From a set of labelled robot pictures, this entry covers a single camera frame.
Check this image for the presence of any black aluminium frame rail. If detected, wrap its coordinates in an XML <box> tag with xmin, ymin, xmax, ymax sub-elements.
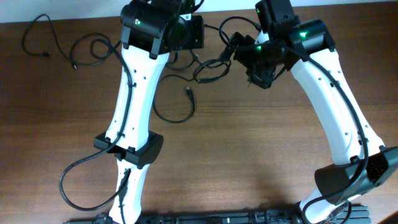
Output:
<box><xmin>63</xmin><ymin>203</ymin><xmax>373</xmax><ymax>224</ymax></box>

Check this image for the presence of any long black USB cable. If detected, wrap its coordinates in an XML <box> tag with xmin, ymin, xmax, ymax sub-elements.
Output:
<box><xmin>21</xmin><ymin>13</ymin><xmax>122</xmax><ymax>70</ymax></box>

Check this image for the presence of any short black cable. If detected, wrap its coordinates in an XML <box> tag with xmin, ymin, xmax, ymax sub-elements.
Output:
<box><xmin>152</xmin><ymin>23</ymin><xmax>233</xmax><ymax>124</ymax></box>

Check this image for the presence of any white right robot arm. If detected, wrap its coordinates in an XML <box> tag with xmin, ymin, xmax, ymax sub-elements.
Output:
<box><xmin>226</xmin><ymin>1</ymin><xmax>397</xmax><ymax>223</ymax></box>

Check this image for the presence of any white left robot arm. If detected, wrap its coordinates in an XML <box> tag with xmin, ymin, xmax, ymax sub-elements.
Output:
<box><xmin>95</xmin><ymin>1</ymin><xmax>204</xmax><ymax>223</ymax></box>

